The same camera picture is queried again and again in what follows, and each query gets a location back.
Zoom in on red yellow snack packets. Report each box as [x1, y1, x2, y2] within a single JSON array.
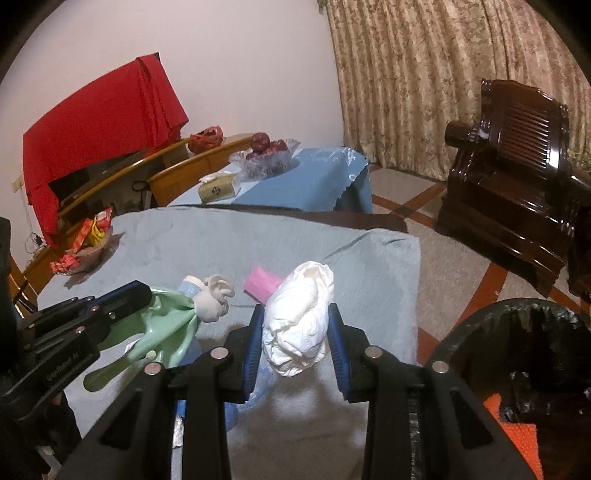
[[50, 206, 113, 275]]

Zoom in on orange foam net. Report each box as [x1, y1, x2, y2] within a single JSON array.
[[483, 394, 544, 480]]

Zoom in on blue plastic bag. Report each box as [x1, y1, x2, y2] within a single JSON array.
[[172, 361, 276, 449]]

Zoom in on red cloth over television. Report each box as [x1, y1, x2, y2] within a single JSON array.
[[22, 54, 188, 249]]

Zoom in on tissue box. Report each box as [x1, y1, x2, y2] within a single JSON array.
[[197, 172, 242, 203]]

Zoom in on dark wooden armchair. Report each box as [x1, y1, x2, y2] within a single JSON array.
[[436, 79, 590, 300]]

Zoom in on grey table cloth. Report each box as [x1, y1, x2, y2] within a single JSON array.
[[38, 207, 421, 479]]

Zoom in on green rubber glove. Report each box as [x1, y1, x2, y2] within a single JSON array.
[[82, 273, 236, 393]]

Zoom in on blue covered coffee table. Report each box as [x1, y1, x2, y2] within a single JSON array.
[[168, 146, 375, 214]]

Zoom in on patterned beige curtain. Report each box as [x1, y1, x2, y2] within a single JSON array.
[[318, 0, 590, 180]]

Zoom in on glass snack bowl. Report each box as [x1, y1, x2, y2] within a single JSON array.
[[56, 229, 112, 276]]

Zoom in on television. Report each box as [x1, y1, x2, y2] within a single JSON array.
[[49, 151, 145, 208]]

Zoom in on red apples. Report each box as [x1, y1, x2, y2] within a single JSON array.
[[246, 132, 288, 159]]

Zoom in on glass fruit bowl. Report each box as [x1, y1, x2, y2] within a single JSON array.
[[229, 139, 300, 181]]

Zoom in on black lined trash bin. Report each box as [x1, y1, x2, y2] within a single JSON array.
[[429, 298, 590, 479]]

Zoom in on wooden TV cabinet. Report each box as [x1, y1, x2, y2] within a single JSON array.
[[15, 133, 252, 297]]

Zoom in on blue paper cup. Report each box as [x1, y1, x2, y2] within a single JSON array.
[[177, 275, 205, 298]]

